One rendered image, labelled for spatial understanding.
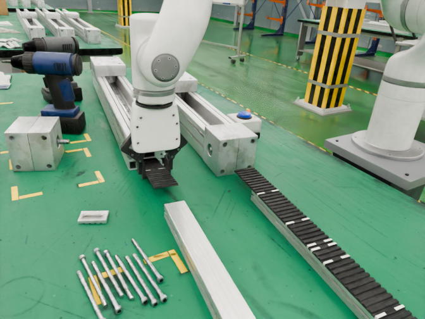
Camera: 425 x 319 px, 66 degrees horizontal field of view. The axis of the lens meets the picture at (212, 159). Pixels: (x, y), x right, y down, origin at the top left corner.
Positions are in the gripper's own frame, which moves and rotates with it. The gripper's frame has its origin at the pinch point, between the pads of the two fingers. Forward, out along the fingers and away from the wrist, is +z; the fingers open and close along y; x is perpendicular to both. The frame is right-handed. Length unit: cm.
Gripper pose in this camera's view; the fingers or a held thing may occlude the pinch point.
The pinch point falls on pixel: (155, 167)
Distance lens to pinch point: 75.4
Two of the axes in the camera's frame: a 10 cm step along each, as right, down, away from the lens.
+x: -4.0, -4.4, 8.0
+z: -0.7, 8.9, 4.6
